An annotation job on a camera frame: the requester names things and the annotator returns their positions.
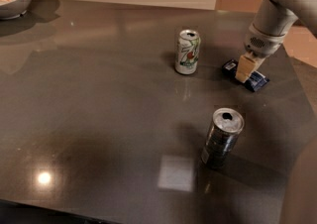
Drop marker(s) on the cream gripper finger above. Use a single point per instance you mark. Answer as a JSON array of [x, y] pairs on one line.
[[247, 64]]

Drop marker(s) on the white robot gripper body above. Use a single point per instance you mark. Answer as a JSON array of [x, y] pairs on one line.
[[263, 44]]

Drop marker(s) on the white green 7up can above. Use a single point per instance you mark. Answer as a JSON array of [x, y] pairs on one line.
[[188, 45]]

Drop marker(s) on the silver blue energy drink can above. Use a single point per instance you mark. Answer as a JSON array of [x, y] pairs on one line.
[[225, 129]]

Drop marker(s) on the blue rxbar blueberry wrapper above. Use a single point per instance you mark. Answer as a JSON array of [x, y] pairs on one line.
[[254, 83]]

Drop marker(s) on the silver metal fruit bowl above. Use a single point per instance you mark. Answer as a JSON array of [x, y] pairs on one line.
[[14, 9]]

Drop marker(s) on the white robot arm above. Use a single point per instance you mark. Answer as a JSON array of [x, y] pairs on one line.
[[269, 28]]

